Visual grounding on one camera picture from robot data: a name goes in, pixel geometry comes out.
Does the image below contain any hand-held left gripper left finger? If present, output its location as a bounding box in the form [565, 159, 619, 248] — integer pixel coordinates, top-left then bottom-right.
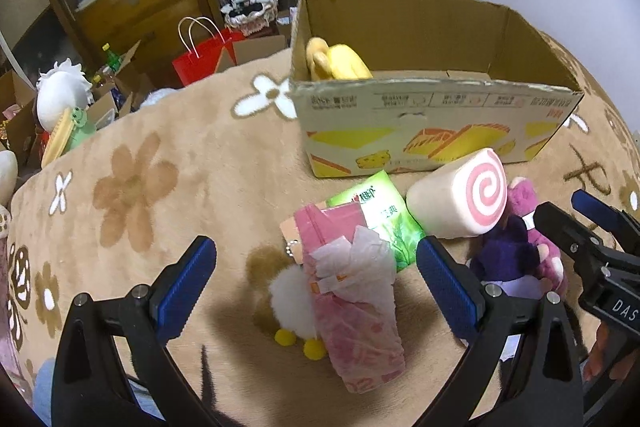
[51, 235, 221, 427]

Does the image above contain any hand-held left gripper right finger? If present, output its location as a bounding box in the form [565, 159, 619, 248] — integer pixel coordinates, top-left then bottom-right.
[416, 236, 585, 427]

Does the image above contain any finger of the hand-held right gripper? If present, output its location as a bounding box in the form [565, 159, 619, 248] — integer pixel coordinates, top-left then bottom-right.
[533, 201, 621, 280]
[571, 188, 640, 253]

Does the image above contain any pink plush bear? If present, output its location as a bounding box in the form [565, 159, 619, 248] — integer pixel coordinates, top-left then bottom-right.
[506, 177, 569, 295]

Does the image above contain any purple plush toy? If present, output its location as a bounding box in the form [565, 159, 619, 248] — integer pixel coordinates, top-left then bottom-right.
[467, 214, 545, 298]

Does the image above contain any pink swirl roll plush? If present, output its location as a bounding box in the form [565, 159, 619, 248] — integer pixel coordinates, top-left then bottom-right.
[406, 147, 509, 240]

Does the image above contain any pink tissue pack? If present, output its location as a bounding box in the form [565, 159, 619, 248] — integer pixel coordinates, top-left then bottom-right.
[294, 202, 407, 395]

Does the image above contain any green tissue pack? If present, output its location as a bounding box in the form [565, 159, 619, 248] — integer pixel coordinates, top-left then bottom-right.
[327, 170, 426, 273]

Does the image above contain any white fluffy plush keychain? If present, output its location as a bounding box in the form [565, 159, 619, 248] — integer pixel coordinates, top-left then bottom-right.
[269, 217, 326, 361]

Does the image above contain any printed cardboard box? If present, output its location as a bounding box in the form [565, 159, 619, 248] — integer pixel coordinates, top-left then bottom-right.
[289, 0, 585, 179]

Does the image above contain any person's right hand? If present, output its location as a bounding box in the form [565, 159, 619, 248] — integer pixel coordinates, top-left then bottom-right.
[582, 323, 640, 383]

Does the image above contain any green and yellow plush toy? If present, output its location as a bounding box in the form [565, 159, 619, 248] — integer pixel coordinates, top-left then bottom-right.
[41, 106, 97, 168]

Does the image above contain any open cardboard box with bottles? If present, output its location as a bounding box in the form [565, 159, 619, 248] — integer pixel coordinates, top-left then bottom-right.
[89, 39, 153, 128]

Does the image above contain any cream plush toy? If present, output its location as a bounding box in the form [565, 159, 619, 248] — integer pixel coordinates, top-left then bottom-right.
[0, 151, 19, 204]

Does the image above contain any white-haired plush doll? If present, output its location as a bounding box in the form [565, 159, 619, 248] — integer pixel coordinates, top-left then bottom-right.
[36, 58, 95, 134]

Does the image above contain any red paper bag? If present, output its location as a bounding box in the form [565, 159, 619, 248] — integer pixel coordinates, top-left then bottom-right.
[172, 17, 246, 88]

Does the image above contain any brown cardboard box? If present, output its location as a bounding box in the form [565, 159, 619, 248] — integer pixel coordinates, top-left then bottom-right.
[0, 69, 40, 168]

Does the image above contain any green glass bottle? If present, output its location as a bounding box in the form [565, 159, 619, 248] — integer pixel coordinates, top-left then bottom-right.
[102, 44, 124, 74]

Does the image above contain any lace-trimmed basket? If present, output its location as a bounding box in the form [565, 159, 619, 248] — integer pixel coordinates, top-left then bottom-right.
[222, 0, 279, 38]

